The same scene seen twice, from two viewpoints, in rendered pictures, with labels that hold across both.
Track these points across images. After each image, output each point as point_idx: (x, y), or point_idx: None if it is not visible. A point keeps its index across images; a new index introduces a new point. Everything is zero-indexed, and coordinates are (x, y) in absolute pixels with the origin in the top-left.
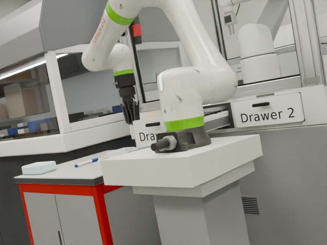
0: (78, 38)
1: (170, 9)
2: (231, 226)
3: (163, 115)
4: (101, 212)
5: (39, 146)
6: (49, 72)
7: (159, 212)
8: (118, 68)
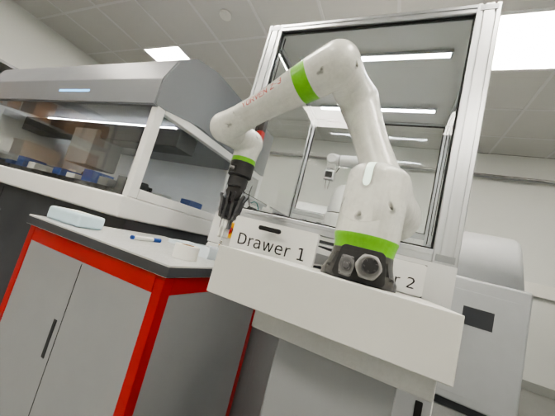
0: (192, 116)
1: (361, 111)
2: None
3: (348, 220)
4: (153, 323)
5: (86, 197)
6: (147, 126)
7: (281, 375)
8: (243, 152)
